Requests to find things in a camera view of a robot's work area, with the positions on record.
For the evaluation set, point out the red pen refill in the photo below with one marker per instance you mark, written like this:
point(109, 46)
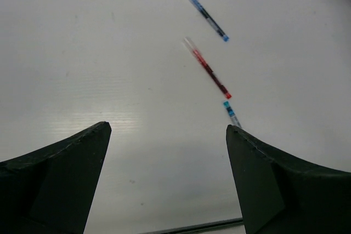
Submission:
point(198, 56)

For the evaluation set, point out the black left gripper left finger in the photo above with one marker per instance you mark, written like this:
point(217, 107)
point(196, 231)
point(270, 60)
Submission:
point(51, 190)

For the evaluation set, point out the dark blue pen refill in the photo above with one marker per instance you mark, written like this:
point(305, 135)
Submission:
point(209, 19)

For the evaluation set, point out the light blue pen refill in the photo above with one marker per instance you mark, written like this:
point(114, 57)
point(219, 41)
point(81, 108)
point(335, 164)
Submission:
point(232, 114)

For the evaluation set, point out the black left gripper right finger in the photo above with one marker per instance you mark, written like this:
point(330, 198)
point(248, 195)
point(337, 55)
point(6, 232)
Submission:
point(281, 193)

